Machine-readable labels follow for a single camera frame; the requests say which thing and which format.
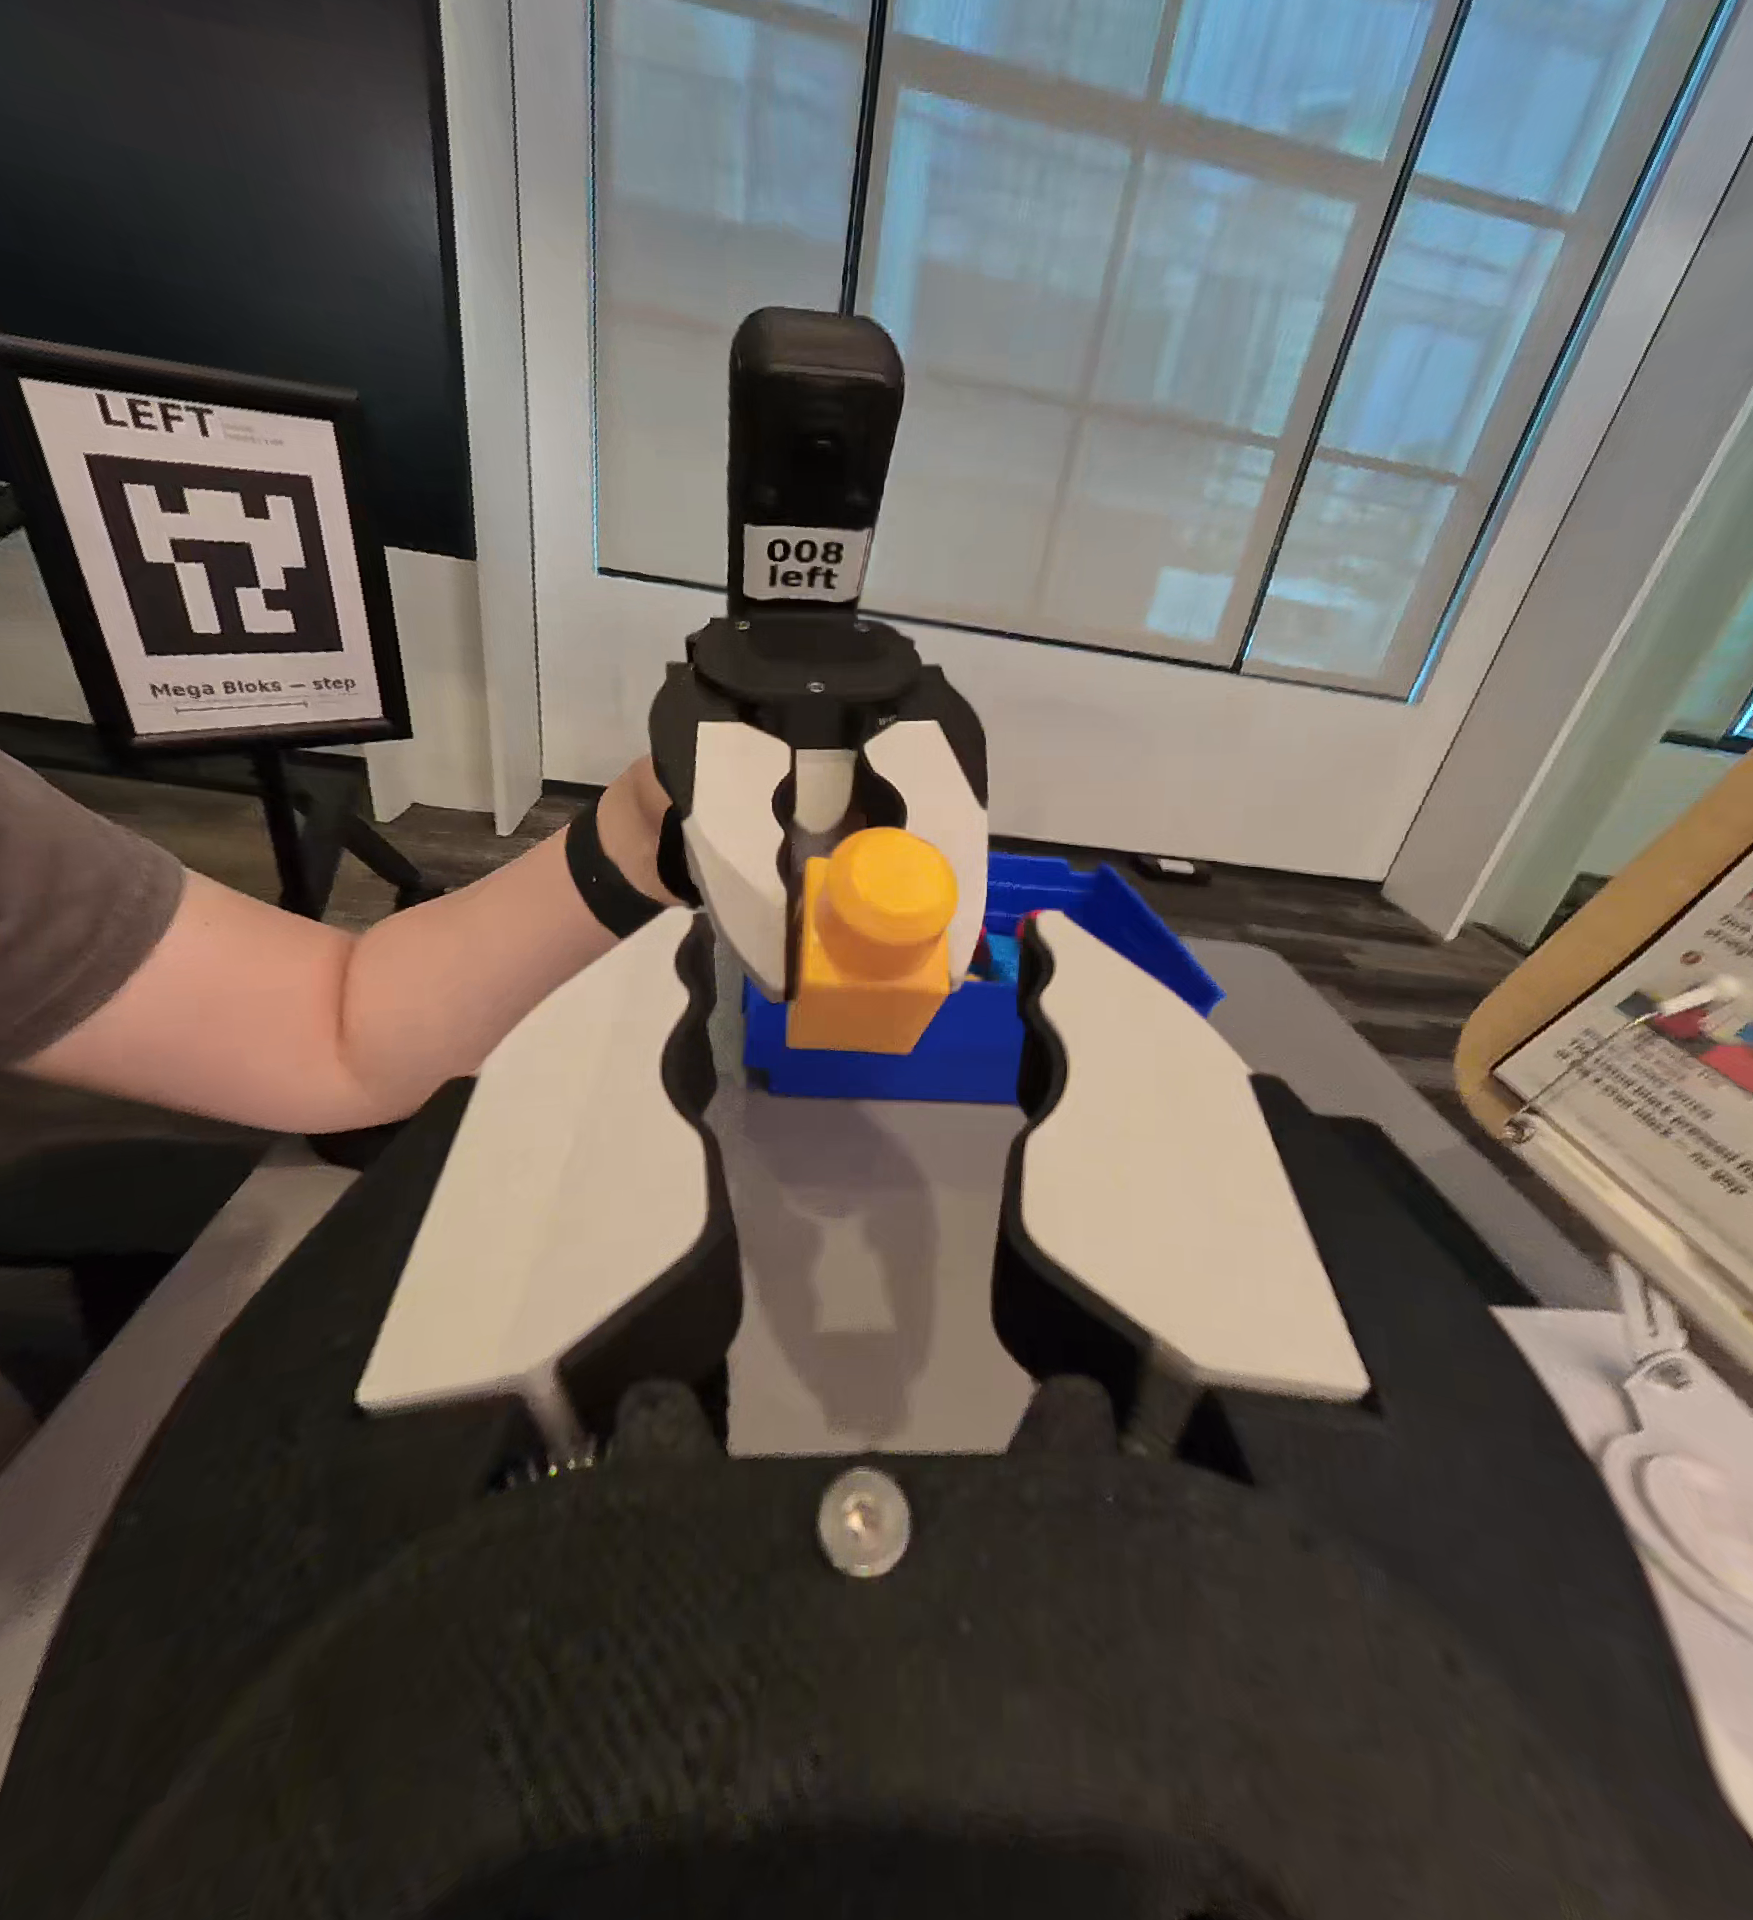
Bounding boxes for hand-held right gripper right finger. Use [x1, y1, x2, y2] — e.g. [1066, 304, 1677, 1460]
[995, 910, 1371, 1460]

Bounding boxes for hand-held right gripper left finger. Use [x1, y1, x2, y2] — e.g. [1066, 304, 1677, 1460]
[353, 906, 742, 1456]

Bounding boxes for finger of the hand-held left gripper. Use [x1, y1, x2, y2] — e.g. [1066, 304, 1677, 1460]
[853, 721, 991, 965]
[679, 721, 806, 1002]

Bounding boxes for yellow two-stud block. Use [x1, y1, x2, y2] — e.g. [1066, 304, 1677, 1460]
[784, 829, 961, 1056]

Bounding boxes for blue plastic bin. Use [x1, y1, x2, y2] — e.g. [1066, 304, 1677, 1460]
[739, 854, 1227, 1110]

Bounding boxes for person's left hand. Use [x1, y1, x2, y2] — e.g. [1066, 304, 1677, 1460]
[597, 753, 700, 910]

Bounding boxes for black wristwatch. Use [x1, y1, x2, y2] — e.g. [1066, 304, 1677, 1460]
[564, 788, 672, 943]

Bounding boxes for black sign easel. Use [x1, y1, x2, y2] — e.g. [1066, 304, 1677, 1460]
[248, 742, 436, 918]

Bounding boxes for wooden display board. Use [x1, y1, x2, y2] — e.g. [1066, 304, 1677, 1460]
[1457, 704, 1753, 1159]

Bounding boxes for instruction poster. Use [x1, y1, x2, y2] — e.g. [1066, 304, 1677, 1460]
[1492, 772, 1753, 1359]

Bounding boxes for framed marker code sign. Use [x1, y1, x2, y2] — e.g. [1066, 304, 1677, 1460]
[0, 327, 414, 753]

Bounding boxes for large black display panel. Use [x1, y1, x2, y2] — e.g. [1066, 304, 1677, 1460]
[0, 0, 480, 570]

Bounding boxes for metal poster bracket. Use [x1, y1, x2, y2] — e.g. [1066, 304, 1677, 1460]
[1608, 1257, 1702, 1398]

